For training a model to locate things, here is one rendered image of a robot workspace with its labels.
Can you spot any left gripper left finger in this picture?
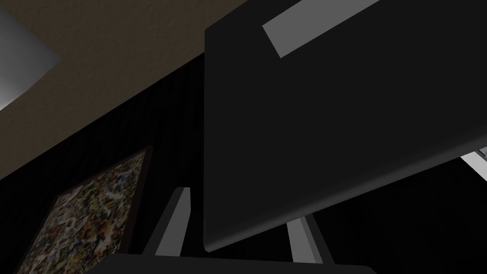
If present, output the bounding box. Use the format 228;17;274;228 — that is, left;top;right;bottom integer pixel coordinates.
142;186;191;257

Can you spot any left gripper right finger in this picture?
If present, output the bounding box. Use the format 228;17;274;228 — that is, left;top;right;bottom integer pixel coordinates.
286;213;335;265

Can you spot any black cupboard door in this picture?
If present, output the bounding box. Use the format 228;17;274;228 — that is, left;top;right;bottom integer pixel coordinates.
203;0;487;253

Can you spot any speckled framed wall picture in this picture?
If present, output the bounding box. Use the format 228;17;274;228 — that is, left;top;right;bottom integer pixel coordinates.
15;144;154;274

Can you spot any grey bar handle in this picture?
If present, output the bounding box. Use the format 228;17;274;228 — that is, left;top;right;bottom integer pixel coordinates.
262;0;381;59

